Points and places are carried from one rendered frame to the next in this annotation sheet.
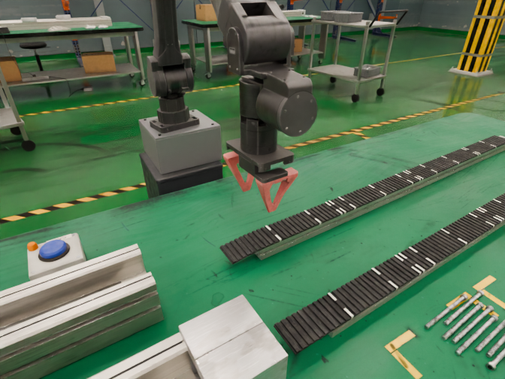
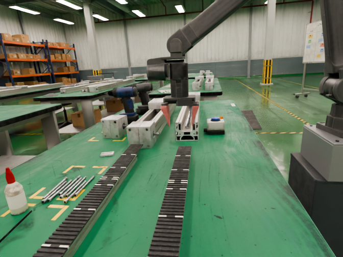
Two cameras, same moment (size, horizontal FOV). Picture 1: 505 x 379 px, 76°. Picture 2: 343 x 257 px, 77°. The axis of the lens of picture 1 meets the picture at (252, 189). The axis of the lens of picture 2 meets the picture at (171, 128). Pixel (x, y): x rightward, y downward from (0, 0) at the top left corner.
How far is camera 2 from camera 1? 1.07 m
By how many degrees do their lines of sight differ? 113
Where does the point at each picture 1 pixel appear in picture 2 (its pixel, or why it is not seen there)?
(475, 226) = (63, 232)
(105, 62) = not seen: outside the picture
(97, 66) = not seen: outside the picture
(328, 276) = (146, 170)
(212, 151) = (323, 164)
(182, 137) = (312, 135)
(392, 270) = (116, 172)
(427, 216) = (112, 249)
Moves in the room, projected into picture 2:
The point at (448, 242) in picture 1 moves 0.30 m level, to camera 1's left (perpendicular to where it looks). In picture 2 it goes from (88, 203) to (171, 157)
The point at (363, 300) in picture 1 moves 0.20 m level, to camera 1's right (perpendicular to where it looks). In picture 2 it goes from (121, 159) to (61, 185)
